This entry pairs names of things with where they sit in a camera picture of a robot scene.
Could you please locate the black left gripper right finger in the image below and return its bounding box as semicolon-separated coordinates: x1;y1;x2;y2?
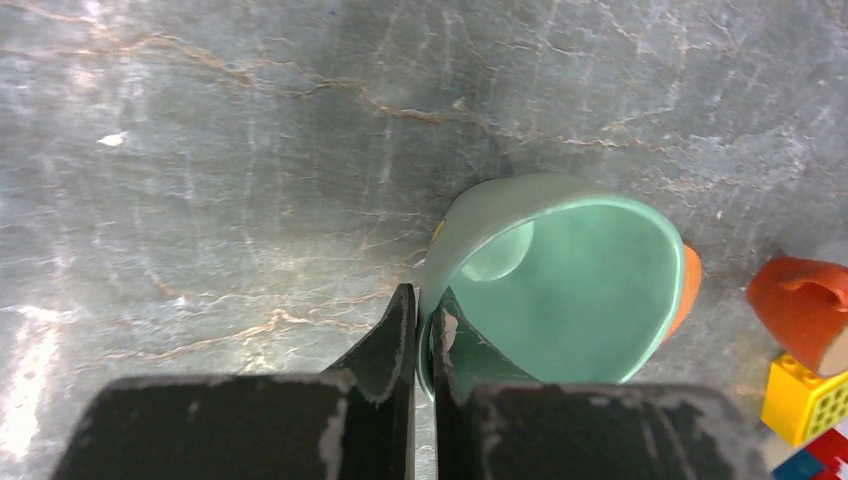
430;289;537;479

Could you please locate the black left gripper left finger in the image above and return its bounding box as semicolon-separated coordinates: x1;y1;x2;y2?
328;283;416;479

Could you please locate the teal green cup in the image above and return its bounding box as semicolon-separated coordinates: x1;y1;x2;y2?
417;172;685;397

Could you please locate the orange round coaster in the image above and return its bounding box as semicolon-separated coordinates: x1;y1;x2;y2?
664;244;703;341

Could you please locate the small orange cup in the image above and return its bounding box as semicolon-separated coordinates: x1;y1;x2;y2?
746;256;847;378

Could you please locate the yellow toy block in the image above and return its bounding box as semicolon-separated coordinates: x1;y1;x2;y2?
761;353;847;447

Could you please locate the red toy block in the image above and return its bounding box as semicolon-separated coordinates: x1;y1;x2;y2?
804;428;847;480

